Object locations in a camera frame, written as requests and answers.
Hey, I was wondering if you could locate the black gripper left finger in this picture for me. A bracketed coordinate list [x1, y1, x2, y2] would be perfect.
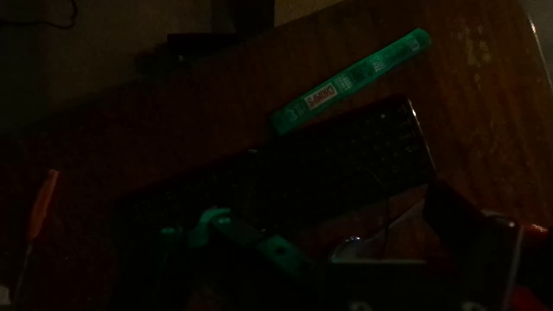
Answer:
[114, 206, 325, 311]

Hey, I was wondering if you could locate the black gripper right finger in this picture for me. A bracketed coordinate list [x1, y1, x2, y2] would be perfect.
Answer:
[422, 180, 524, 311]

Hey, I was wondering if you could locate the red bowl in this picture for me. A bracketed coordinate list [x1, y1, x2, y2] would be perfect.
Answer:
[520, 221, 553, 242]

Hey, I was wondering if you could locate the green marker pen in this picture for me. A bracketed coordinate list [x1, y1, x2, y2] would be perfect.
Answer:
[268, 26, 434, 137]

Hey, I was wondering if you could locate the orange handled screwdriver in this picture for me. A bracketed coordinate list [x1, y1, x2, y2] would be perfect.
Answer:
[14, 168, 63, 301]

